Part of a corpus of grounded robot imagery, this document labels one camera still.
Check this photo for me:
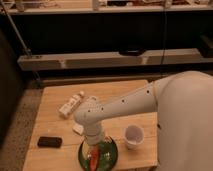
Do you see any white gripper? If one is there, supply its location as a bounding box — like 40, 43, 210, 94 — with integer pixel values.
85, 131, 105, 146

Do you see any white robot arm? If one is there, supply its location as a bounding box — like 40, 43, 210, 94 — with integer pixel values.
74, 71, 213, 171

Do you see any small white box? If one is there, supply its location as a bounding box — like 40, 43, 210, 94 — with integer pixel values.
73, 123, 84, 135

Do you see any green round plate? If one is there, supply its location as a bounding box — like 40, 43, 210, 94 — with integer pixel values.
78, 136, 118, 171

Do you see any white plastic bottle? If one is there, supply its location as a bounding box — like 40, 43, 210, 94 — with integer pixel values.
59, 91, 85, 118

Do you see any black rectangular case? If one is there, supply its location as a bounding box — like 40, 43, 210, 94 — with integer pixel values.
37, 136, 62, 148

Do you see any black bowl on shelf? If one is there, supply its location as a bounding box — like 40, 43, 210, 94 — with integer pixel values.
119, 49, 145, 56

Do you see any wooden shelf rack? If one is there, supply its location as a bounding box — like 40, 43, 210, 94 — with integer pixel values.
0, 0, 213, 88

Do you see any metal diagonal pole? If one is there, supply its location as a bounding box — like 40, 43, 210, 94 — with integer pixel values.
0, 0, 42, 88

